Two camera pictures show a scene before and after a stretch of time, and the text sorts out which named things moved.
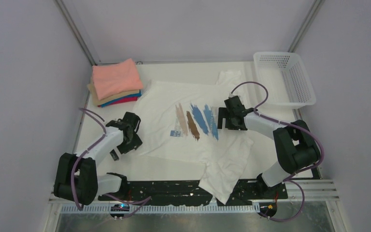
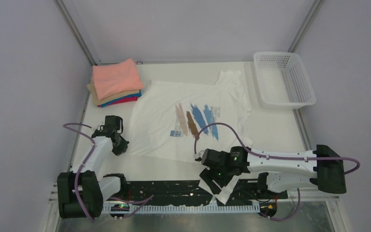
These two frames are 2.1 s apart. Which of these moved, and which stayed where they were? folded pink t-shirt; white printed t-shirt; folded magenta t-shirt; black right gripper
Moved: black right gripper
Stayed: folded pink t-shirt; folded magenta t-shirt; white printed t-shirt
